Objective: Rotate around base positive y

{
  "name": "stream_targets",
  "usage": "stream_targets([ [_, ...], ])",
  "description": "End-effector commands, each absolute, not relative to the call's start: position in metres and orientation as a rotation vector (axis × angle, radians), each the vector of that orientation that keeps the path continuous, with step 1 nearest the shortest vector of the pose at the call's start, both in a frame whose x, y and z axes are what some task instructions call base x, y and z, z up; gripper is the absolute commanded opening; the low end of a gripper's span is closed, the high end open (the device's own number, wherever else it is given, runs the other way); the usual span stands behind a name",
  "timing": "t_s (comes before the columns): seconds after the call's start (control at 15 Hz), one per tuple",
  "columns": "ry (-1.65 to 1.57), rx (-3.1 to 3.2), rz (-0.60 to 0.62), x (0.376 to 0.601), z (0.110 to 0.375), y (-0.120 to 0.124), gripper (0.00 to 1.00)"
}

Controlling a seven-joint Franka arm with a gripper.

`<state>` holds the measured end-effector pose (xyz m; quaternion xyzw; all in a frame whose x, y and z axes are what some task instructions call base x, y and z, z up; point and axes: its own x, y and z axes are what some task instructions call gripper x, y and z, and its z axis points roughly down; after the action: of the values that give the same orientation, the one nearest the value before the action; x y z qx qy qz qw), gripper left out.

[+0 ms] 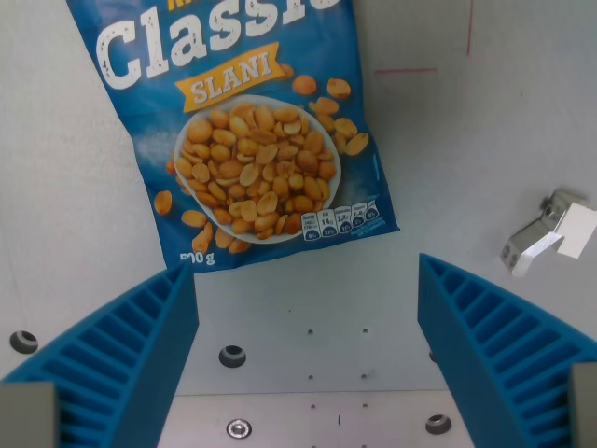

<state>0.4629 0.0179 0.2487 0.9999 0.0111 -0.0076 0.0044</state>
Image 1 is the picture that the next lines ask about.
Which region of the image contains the blue salted peanuts bag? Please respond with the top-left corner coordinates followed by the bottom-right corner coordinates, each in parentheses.
top-left (64, 0), bottom-right (402, 273)

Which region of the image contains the silver table screw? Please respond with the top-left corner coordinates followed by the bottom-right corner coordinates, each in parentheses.
top-left (226, 418), bottom-right (253, 440)

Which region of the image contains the grey metal bracket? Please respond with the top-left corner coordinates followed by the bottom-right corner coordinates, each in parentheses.
top-left (499, 188), bottom-right (590, 271)

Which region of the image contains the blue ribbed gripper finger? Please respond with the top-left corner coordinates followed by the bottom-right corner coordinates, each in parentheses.
top-left (416, 253), bottom-right (597, 448)
top-left (0, 261), bottom-right (201, 448)

